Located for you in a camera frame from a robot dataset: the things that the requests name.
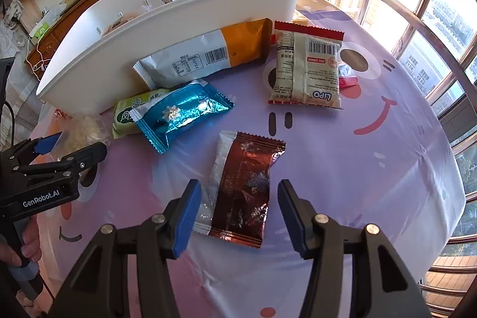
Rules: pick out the brown foil packet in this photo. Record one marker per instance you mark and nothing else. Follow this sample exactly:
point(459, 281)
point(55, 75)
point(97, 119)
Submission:
point(242, 191)

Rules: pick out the beige red-edged packet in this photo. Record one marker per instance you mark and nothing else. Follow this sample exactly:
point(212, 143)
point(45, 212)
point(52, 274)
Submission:
point(298, 79)

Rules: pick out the small red packet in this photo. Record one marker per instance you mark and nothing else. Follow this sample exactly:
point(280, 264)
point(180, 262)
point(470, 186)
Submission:
point(348, 79)

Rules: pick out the green tissue box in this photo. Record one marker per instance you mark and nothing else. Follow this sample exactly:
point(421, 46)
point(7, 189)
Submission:
point(40, 32)

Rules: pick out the white and orange packet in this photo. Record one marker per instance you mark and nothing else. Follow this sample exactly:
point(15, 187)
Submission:
point(193, 61)

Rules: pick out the white plastic bin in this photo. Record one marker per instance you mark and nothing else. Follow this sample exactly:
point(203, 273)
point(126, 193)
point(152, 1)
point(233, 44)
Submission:
point(149, 31)

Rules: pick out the wooden desk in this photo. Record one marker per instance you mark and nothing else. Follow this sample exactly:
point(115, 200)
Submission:
point(74, 20)

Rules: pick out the orange wrapped candy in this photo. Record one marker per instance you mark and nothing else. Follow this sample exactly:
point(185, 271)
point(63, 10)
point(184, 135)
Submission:
point(62, 113)

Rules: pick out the clear rice crisp packet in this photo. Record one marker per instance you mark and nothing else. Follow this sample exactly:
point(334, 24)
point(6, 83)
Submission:
point(84, 131)

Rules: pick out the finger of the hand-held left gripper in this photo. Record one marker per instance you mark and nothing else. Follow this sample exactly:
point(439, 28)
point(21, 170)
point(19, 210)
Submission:
point(89, 154)
point(44, 144)

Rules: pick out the person's left hand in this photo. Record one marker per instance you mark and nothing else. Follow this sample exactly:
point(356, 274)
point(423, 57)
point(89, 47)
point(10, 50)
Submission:
point(31, 239)

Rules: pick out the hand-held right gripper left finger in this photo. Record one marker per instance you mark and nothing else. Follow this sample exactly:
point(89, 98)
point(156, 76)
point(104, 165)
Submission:
point(188, 217)

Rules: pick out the green snack packet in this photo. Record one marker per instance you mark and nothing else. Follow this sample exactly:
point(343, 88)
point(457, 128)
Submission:
point(125, 115)

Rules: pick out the metal window grille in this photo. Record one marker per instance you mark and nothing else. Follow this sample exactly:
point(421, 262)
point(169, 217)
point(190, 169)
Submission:
point(428, 23)

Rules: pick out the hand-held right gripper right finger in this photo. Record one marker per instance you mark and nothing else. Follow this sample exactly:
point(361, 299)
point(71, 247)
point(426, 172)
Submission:
point(290, 217)

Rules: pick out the blue foil packet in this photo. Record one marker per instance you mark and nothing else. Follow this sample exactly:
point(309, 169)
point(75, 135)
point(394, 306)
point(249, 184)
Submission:
point(182, 117)

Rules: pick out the golden pastry packet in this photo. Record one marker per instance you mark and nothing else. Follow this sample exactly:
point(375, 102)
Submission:
point(119, 23)

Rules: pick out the patterned fabric bag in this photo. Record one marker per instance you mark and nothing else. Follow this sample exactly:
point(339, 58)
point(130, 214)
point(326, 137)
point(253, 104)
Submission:
point(15, 13)

